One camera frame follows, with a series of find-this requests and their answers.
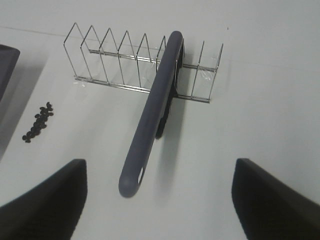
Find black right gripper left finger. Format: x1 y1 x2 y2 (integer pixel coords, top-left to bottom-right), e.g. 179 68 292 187
0 158 88 240

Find metal wire rack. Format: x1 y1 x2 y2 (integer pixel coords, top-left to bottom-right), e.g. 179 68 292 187
63 22 224 103

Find pile of coffee beans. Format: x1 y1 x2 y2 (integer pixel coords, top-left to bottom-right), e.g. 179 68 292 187
21 101 54 143

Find grey hand brush black bristles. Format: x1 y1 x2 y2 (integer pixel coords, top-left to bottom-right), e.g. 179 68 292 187
118 30 184 198

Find grey plastic dustpan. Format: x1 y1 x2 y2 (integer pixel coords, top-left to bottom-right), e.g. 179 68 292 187
0 44 21 100

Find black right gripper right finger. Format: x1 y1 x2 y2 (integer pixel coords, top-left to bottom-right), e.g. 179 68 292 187
231 158 320 240

